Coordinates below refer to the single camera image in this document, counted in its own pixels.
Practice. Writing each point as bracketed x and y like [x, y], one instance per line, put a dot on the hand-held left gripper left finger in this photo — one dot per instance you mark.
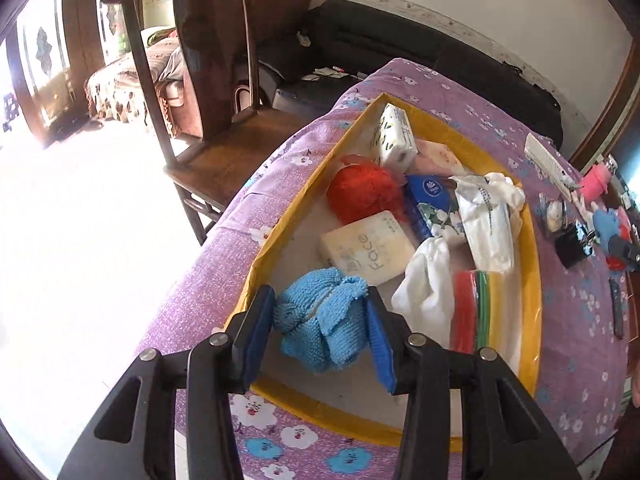
[260, 345]

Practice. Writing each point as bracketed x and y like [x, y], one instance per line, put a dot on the black sofa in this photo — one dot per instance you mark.
[380, 30]

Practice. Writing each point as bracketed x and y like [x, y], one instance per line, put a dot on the yellow cardboard box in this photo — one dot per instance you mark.
[320, 406]

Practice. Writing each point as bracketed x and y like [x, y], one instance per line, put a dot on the wooden glass door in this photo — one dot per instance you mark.
[82, 20]

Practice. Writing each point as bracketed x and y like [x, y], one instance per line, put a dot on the red yarn ball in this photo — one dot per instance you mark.
[362, 190]

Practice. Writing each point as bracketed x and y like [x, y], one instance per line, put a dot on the black pouch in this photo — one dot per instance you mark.
[572, 247]

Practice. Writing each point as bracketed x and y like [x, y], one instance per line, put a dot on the floral covered sofa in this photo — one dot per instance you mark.
[125, 75]

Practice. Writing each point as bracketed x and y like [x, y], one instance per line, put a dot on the blue tissue pack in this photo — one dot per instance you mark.
[430, 205]

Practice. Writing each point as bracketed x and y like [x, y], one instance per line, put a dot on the dark wooden chair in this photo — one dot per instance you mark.
[230, 145]

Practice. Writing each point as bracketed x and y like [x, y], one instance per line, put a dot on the blue knitted cloth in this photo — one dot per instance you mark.
[320, 325]

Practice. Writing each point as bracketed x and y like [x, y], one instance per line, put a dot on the white cloth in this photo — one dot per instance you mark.
[425, 290]

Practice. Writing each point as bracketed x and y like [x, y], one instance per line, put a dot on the cream tissue pack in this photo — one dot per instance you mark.
[367, 247]

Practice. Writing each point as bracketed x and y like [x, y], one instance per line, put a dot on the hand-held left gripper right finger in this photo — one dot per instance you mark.
[382, 355]

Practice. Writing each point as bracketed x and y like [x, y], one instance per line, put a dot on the lemon print tissue pack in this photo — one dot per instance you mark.
[395, 140]

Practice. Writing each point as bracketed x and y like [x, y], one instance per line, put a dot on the small white plush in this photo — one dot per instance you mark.
[554, 216]

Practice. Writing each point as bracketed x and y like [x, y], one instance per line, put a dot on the white papers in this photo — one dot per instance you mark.
[330, 72]

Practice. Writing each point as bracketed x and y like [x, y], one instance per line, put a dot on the multicoloured cloth pack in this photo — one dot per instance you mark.
[472, 310]

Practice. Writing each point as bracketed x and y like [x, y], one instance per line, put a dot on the purple floral tablecloth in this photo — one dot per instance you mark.
[215, 280]

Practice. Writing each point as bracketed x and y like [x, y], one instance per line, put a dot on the white wipes pack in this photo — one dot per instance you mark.
[487, 230]

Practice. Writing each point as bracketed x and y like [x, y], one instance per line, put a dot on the pink tissue pack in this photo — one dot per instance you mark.
[440, 157]

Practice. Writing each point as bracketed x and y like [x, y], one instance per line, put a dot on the small red item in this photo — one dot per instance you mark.
[620, 263]

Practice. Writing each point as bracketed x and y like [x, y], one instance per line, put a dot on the blue plush toy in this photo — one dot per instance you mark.
[610, 227]

